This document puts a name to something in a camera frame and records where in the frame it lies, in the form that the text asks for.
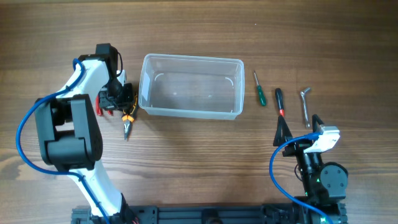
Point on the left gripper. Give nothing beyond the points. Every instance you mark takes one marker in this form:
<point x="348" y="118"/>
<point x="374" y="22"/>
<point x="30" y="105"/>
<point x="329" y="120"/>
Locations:
<point x="125" y="97"/>

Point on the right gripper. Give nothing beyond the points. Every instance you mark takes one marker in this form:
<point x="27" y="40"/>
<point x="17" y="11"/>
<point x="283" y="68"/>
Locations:
<point x="296" y="147"/>

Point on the red handled pruning shears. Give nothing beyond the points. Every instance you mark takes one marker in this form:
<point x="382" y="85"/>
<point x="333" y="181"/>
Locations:
<point x="99" y="109"/>

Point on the orange black long-nose pliers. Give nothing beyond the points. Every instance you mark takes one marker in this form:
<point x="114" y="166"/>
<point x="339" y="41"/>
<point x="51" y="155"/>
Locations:
<point x="129" y="116"/>

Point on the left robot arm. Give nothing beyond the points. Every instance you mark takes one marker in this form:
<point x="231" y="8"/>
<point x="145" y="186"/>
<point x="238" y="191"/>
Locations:
<point x="69" y="135"/>

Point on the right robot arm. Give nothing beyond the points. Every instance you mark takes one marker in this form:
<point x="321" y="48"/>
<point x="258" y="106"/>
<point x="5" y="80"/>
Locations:
<point x="324" y="183"/>

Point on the clear plastic container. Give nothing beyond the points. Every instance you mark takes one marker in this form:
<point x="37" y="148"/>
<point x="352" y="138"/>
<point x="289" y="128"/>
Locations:
<point x="192" y="86"/>

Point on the silver L-shaped socket wrench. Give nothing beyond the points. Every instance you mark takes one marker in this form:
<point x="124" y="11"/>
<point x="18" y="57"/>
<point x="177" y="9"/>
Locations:
<point x="305" y="109"/>

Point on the black red handled screwdriver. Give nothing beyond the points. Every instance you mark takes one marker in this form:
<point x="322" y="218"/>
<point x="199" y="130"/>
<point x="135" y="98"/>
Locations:
<point x="279" y="100"/>

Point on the green handled screwdriver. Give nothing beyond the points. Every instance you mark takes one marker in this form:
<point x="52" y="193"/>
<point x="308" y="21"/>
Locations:
<point x="261" y="96"/>

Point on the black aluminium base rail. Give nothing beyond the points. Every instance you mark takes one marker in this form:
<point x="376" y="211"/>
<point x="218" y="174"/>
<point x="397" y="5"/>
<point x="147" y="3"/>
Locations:
<point x="261" y="214"/>

